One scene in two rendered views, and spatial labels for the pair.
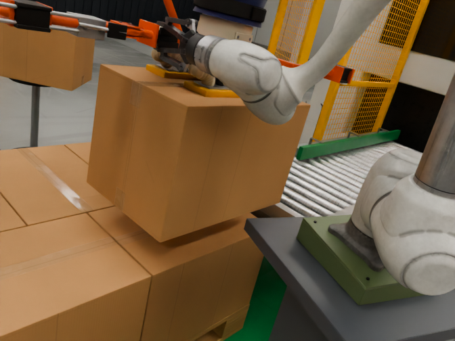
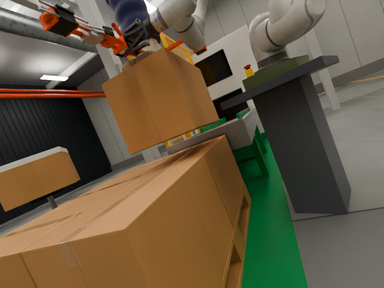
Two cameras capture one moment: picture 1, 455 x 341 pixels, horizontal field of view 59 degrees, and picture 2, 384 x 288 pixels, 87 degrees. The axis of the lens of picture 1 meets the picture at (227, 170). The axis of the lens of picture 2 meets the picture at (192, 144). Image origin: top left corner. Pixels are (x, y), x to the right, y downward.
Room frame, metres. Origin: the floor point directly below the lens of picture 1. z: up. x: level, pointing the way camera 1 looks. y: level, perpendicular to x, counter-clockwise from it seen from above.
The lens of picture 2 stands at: (0.06, 0.45, 0.68)
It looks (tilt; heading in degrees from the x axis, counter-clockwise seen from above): 4 degrees down; 343
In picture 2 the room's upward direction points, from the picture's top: 22 degrees counter-clockwise
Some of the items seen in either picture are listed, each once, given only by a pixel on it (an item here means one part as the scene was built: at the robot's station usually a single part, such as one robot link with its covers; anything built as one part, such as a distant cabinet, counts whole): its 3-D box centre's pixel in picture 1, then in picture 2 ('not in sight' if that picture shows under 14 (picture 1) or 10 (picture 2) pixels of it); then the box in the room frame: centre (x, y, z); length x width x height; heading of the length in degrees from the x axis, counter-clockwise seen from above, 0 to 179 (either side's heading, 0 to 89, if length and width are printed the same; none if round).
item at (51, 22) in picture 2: (24, 13); (59, 23); (0.86, 0.49, 1.21); 0.08 x 0.07 x 0.05; 141
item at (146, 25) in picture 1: (158, 34); (123, 47); (1.13, 0.27, 1.20); 0.10 x 0.08 x 0.06; 51
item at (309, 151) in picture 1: (353, 139); (214, 124); (2.96, -0.87, 0.60); 1.60 x 0.11 x 0.09; 141
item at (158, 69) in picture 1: (195, 69); not in sight; (1.39, 0.19, 1.09); 0.34 x 0.10 x 0.05; 141
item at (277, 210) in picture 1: (250, 194); (202, 137); (1.61, -0.12, 0.58); 0.70 x 0.03 x 0.06; 51
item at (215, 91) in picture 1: (234, 85); not in sight; (1.27, 0.04, 1.09); 0.34 x 0.10 x 0.05; 141
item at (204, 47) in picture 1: (213, 55); (159, 21); (0.98, 0.10, 1.20); 0.09 x 0.06 x 0.09; 141
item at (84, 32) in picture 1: (85, 26); (91, 35); (0.97, 0.40, 1.20); 0.07 x 0.07 x 0.04; 51
